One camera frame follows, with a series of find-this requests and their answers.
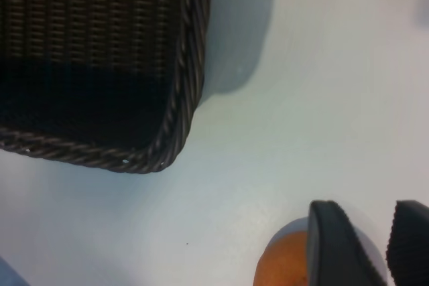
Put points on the orange fruit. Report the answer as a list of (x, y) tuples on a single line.
[(281, 262)]

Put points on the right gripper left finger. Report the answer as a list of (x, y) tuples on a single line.
[(335, 252)]

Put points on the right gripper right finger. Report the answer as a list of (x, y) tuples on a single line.
[(412, 246)]

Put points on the dark brown wicker basket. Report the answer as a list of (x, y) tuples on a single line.
[(100, 14)]

